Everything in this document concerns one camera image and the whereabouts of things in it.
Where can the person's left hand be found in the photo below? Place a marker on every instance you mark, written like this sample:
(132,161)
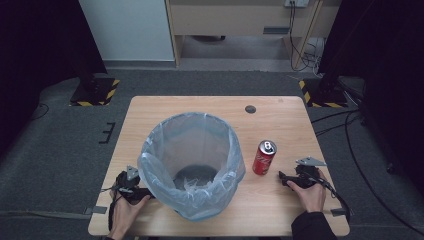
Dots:
(126,213)

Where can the white cabinet panel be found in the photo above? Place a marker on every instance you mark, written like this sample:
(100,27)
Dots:
(130,30)

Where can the dark curtain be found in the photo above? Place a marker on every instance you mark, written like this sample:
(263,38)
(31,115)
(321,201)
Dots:
(40,50)
(386,66)

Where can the black yellow striped stand base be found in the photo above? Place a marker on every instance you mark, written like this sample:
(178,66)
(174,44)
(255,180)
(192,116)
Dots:
(325,95)
(100,92)

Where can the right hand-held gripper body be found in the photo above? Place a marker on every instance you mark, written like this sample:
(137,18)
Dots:
(308,171)

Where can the red soda can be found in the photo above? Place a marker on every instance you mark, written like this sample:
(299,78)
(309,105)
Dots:
(263,160)

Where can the grey metal table bracket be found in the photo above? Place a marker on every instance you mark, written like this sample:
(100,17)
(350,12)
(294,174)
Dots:
(339,212)
(97,210)

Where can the grey power socket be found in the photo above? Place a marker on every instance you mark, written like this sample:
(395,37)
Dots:
(296,2)

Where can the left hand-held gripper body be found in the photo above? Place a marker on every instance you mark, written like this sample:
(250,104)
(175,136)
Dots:
(127,182)

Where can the trash bin with blue bag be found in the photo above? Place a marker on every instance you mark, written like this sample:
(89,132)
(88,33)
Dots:
(191,166)

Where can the round grey table grommet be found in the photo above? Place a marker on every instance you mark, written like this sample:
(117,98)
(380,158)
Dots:
(250,109)

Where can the person's right hand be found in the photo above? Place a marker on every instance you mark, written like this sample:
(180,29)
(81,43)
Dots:
(311,196)

